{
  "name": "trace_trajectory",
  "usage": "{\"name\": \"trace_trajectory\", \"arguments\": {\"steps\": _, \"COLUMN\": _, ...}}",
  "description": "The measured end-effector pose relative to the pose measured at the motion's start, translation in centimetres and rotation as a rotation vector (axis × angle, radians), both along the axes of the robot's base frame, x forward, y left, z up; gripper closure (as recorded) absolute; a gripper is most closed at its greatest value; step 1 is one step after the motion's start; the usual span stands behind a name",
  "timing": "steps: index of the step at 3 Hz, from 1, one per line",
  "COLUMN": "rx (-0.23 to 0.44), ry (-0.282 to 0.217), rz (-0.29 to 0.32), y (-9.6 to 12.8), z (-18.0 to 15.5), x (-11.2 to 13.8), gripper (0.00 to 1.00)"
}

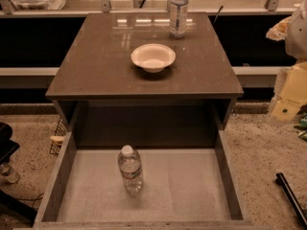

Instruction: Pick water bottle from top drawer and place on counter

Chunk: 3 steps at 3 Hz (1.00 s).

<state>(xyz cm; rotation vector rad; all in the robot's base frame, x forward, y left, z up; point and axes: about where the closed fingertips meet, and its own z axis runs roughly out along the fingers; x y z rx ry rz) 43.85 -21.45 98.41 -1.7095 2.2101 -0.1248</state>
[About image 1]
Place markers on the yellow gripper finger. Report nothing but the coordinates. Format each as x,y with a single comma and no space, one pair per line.
279,30

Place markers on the clear water bottle white cap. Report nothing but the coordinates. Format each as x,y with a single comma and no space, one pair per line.
130,167

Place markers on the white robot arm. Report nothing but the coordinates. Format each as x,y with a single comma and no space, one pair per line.
293,30

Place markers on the tall labelled water bottle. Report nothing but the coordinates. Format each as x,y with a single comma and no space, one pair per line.
178,16

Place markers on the open grey top drawer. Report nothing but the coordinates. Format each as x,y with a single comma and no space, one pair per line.
184,188

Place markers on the small bottle on floor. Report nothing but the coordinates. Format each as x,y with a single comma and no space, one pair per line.
10,174

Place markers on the green snack packet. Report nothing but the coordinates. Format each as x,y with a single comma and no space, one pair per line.
302,127

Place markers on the white paper bowl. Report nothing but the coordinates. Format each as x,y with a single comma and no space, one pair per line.
153,58

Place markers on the black bar on floor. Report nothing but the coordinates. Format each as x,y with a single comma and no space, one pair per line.
300,212

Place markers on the black chair base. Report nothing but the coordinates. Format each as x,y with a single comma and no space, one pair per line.
7,148

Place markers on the black wire basket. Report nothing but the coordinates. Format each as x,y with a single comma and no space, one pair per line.
57,138

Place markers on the metal shelf bracket far left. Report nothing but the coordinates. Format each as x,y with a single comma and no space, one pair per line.
7,6

